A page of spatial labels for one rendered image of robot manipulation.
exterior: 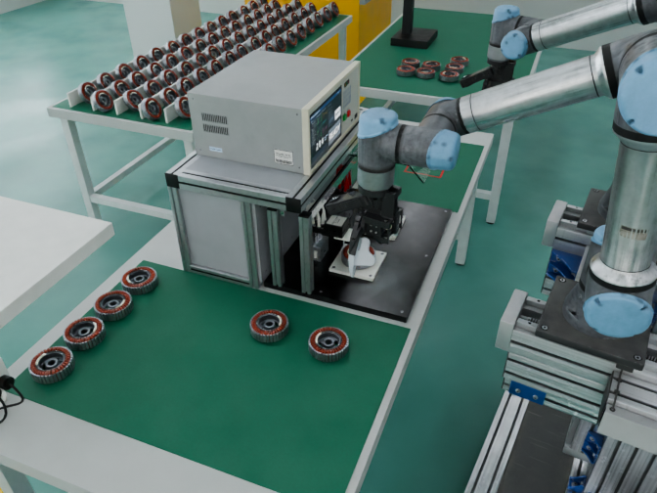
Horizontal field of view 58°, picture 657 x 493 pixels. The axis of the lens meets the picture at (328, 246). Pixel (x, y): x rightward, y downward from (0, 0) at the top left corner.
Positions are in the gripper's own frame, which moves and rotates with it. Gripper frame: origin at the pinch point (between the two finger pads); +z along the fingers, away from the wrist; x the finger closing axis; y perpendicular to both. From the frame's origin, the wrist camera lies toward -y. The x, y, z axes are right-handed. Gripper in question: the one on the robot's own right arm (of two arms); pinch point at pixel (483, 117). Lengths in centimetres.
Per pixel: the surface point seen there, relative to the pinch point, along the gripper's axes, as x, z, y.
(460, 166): 38, 40, -16
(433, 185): 17.7, 40.3, -20.2
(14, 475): -146, 64, -76
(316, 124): -51, -10, -35
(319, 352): -89, 37, -13
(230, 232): -71, 21, -54
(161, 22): 210, 60, -346
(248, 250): -72, 26, -47
